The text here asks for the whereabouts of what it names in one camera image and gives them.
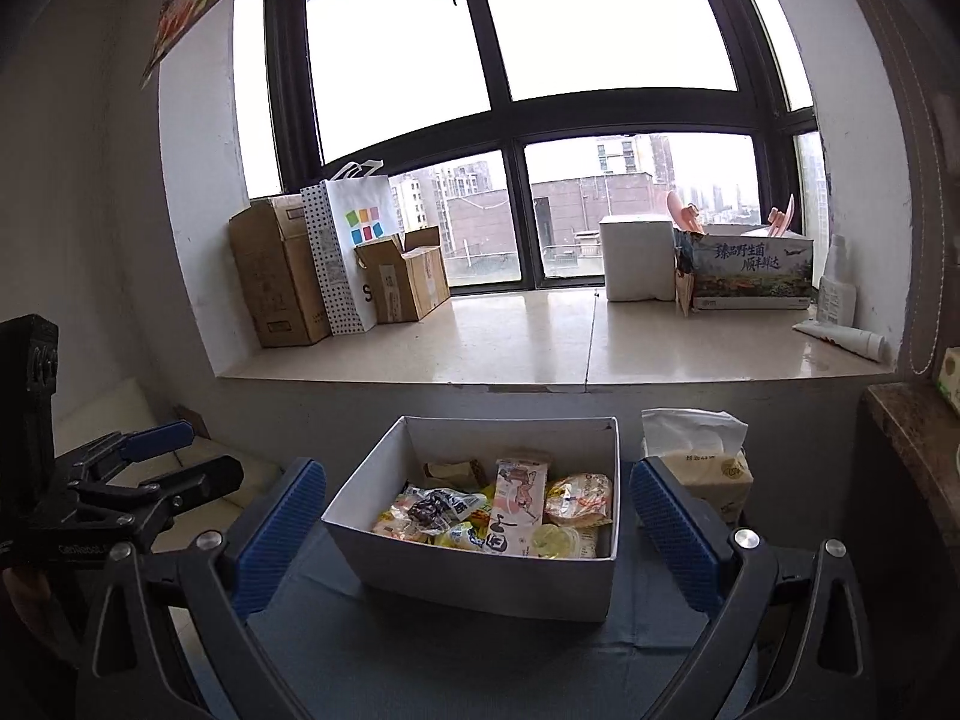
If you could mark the white foam box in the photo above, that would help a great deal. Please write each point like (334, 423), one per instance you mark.
(637, 259)

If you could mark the white storage box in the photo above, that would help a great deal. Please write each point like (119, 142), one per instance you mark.
(465, 585)

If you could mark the tall brown cardboard box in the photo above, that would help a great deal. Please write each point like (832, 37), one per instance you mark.
(270, 277)

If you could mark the pink plastic piece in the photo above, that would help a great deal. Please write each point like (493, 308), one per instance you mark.
(780, 221)
(679, 210)

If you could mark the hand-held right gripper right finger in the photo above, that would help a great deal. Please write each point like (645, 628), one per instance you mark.
(671, 532)

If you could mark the green white box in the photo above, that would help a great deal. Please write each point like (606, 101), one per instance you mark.
(951, 382)

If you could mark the yellow wrapped snack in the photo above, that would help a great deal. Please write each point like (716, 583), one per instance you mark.
(559, 540)

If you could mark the cream sofa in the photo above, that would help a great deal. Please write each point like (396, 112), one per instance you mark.
(112, 412)

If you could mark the white plastic bottle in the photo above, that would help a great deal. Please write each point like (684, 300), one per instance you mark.
(836, 300)

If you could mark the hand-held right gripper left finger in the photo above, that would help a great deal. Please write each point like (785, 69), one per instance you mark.
(281, 532)

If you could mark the dark window frame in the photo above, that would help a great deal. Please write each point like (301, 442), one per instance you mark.
(510, 127)

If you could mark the blue tablecloth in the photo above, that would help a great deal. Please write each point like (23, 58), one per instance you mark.
(465, 667)

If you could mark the beige tissue pack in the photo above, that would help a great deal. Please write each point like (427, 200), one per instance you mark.
(712, 472)

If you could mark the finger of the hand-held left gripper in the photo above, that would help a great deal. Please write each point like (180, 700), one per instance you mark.
(202, 476)
(154, 439)

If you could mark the small open cardboard box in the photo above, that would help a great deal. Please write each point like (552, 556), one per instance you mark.
(405, 285)

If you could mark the white tube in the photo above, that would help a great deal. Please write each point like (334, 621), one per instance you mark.
(840, 337)

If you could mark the dotted white paper bag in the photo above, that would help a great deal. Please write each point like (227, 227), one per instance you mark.
(352, 262)

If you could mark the landscape printed carton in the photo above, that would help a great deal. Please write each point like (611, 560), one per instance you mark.
(750, 270)

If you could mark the marble top counter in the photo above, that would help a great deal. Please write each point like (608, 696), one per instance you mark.
(915, 427)

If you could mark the pink white snack packet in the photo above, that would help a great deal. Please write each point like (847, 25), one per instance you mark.
(517, 495)

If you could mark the black white snack packet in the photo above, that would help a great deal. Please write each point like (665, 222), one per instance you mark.
(502, 540)

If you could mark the brown paper bundle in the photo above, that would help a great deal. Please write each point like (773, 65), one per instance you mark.
(684, 292)

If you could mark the beige snack packet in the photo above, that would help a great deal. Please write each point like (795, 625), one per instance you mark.
(450, 474)

